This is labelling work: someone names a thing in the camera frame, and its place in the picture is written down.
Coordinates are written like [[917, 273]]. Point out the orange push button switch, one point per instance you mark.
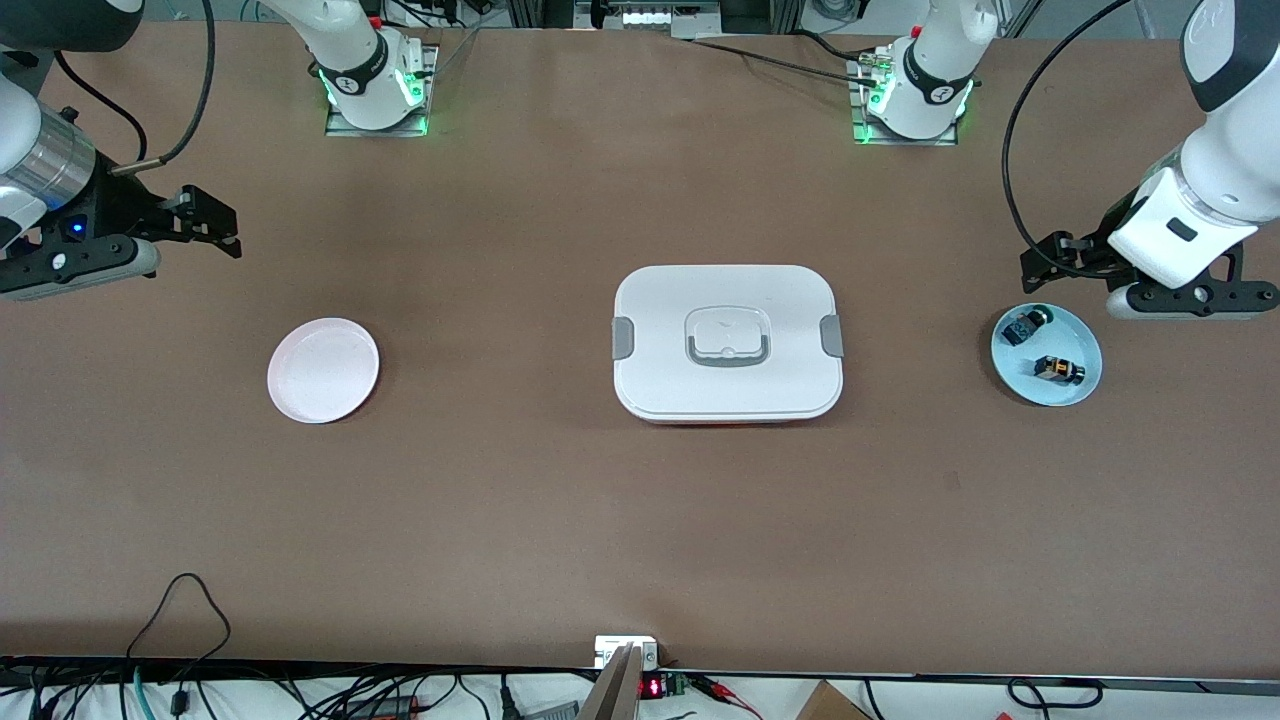
[[1058, 370]]

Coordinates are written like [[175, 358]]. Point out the white lidded container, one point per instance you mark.
[[660, 380]]

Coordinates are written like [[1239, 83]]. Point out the pink round plate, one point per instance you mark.
[[322, 372]]

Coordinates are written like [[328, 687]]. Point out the light blue round plate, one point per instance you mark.
[[1045, 395]]

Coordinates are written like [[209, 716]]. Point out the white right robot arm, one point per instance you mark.
[[365, 95]]

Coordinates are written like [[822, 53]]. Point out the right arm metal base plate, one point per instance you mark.
[[345, 128]]

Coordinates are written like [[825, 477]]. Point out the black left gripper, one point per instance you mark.
[[1092, 250]]

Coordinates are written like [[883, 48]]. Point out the grey camera mount beam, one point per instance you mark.
[[615, 690]]

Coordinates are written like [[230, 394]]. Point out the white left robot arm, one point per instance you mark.
[[1215, 165]]

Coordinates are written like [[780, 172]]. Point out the brown cardboard piece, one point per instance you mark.
[[830, 705]]

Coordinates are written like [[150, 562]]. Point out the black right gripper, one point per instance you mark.
[[122, 211]]

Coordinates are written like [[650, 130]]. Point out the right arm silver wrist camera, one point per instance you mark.
[[90, 268]]

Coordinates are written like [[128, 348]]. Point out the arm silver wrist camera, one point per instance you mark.
[[1190, 298], [90, 268]]

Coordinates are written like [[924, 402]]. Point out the aluminium frame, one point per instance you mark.
[[740, 18]]

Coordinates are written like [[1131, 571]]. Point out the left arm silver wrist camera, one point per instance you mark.
[[1190, 298]]

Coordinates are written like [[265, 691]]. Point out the red digit display board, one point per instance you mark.
[[652, 687]]

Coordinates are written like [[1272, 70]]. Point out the black blue small part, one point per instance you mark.
[[1022, 328]]

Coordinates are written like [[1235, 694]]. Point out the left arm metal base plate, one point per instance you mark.
[[868, 135]]

